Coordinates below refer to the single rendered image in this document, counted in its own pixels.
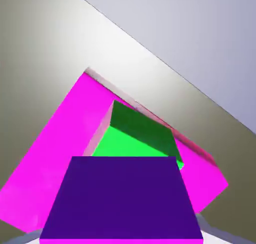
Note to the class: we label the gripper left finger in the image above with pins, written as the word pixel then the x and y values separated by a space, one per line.
pixel 30 239

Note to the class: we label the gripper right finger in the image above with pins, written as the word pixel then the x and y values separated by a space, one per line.
pixel 212 236

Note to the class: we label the small purple cube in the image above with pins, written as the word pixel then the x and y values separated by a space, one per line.
pixel 122 198

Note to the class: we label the small green cube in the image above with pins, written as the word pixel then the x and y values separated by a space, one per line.
pixel 128 142

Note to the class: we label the large magenta box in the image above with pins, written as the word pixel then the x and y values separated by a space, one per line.
pixel 60 148

